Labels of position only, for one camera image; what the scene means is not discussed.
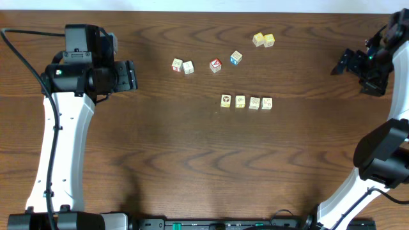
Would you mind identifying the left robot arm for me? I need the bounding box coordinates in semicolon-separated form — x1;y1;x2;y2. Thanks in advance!
7;24;138;229

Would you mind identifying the soccer ball block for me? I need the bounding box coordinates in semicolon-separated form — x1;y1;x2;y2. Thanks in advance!
220;95;231;108

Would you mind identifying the yellow block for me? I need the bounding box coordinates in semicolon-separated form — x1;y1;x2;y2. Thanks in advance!
264;33;275;48
252;33;265;47

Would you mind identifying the yellow block left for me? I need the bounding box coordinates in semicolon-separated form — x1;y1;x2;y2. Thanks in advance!
252;33;265;47

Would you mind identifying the blue X block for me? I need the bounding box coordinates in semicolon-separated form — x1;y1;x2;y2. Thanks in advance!
230;50;243;66

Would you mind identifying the red 3 block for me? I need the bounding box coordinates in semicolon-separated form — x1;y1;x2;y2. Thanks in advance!
171;58;183;72

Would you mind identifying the blue J block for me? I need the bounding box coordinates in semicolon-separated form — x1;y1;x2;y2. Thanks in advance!
182;61;194;74

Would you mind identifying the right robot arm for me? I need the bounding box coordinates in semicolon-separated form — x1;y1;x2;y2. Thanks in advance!
303;8;408;229

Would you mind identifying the yellow-edged wooden block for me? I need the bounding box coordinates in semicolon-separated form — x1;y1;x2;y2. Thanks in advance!
235;95;246;108

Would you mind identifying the red A block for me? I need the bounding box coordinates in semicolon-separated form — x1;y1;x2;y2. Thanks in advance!
210;58;222;73

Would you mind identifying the wooden 8 block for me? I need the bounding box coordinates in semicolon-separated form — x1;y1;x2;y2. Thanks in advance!
261;97;273;110

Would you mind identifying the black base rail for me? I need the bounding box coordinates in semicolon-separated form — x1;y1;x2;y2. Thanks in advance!
129;218;302;230

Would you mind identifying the yellow block right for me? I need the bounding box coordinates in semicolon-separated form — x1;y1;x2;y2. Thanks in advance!
264;33;275;48

